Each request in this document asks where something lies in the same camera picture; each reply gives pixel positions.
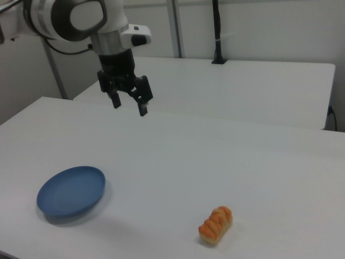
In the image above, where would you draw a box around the white zip tie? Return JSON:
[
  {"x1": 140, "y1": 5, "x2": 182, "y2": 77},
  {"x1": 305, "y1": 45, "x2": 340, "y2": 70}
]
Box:
[{"x1": 215, "y1": 33, "x2": 236, "y2": 44}]

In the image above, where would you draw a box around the orange toy bread loaf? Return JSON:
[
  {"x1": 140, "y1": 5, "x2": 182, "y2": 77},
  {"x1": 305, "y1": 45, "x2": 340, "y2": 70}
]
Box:
[{"x1": 198, "y1": 206, "x2": 234, "y2": 239}]

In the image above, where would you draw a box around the black wall power cable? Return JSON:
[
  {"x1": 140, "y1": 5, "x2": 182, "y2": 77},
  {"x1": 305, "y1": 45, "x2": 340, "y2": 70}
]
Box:
[{"x1": 327, "y1": 105, "x2": 339, "y2": 132}]

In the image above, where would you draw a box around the white adjoining table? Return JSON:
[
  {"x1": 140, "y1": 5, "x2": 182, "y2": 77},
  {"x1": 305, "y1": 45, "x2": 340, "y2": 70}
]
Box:
[{"x1": 73, "y1": 56, "x2": 336, "y2": 131}]

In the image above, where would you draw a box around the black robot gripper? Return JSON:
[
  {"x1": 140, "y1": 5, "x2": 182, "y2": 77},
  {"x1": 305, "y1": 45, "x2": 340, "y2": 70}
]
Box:
[{"x1": 97, "y1": 50, "x2": 154, "y2": 117}]

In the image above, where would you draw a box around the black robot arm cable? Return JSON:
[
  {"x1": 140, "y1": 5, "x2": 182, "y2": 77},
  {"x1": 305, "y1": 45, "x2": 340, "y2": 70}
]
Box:
[{"x1": 0, "y1": 0, "x2": 94, "y2": 55}]

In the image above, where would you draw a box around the black pole with clamp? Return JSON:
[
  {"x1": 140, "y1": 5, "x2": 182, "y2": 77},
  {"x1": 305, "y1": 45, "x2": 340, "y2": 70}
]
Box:
[{"x1": 211, "y1": 0, "x2": 229, "y2": 65}]

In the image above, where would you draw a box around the blue round plate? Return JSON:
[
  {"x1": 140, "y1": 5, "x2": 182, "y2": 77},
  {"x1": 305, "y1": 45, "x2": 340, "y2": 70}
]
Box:
[{"x1": 36, "y1": 165, "x2": 107, "y2": 219}]

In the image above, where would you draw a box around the grey vertical wall post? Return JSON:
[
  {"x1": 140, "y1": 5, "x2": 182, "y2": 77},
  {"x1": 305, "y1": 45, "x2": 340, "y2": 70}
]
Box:
[{"x1": 165, "y1": 0, "x2": 186, "y2": 59}]

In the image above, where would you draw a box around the slanted grey metal frame post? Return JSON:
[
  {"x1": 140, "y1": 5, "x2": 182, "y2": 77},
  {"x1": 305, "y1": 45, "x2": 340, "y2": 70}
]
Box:
[{"x1": 40, "y1": 37, "x2": 69, "y2": 100}]

